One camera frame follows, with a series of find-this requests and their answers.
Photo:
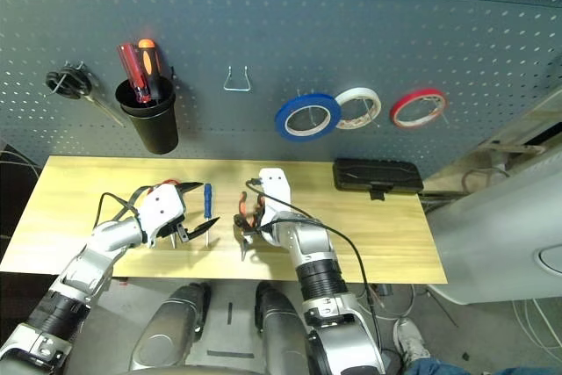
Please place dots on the metal double prong hook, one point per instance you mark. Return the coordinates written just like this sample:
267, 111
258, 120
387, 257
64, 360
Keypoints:
312, 117

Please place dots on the beige wooden frame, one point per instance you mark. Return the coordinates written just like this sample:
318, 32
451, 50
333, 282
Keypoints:
513, 129

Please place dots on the short black floor tape strip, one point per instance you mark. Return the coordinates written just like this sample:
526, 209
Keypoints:
229, 313

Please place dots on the long black floor tape strip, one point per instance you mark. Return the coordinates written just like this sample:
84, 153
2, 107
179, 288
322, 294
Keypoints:
230, 354

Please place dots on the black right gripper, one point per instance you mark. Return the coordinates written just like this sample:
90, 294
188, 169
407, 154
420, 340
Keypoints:
265, 230

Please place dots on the black plastic cup holder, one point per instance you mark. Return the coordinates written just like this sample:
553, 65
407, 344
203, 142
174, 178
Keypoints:
153, 129

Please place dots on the red tape roll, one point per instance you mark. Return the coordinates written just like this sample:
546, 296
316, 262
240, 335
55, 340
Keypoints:
397, 111

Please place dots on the dark grey pegboard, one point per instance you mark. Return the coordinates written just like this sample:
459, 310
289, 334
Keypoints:
263, 28

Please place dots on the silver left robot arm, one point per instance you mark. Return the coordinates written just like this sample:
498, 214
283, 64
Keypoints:
88, 256

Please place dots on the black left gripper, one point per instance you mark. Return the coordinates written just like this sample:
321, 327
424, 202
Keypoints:
177, 230

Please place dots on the silver robot leg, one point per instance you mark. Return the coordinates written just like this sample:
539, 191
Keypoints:
167, 331
281, 331

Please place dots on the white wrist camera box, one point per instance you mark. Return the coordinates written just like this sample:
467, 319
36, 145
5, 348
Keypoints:
160, 208
275, 190

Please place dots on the black plastic tool case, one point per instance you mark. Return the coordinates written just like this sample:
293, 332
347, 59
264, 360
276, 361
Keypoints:
377, 177

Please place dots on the metal scissors hook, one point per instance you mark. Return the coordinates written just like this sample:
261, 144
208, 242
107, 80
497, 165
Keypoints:
75, 68

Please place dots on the blue jeans bystander leg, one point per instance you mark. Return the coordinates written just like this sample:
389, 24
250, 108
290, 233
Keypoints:
439, 368

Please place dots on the blue tape roll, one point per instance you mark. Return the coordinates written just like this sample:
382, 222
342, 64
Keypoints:
283, 127

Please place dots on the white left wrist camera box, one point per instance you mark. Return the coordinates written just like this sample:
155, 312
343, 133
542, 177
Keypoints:
160, 208

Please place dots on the white machine housing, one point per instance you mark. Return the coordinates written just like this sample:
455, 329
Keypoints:
487, 234

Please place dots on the silver robot right leg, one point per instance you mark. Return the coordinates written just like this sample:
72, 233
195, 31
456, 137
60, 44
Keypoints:
281, 331

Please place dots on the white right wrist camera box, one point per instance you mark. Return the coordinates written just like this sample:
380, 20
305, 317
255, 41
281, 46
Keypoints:
275, 190

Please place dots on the white tape roll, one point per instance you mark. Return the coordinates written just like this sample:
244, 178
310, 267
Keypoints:
373, 100

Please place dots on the orange black needle-nose pliers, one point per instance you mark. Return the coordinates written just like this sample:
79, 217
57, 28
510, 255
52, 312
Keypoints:
242, 206

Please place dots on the silver robot left leg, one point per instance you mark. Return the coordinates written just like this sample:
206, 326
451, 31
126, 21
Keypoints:
167, 331

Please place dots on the white bystander shoe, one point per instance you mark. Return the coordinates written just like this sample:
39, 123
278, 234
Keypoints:
410, 342

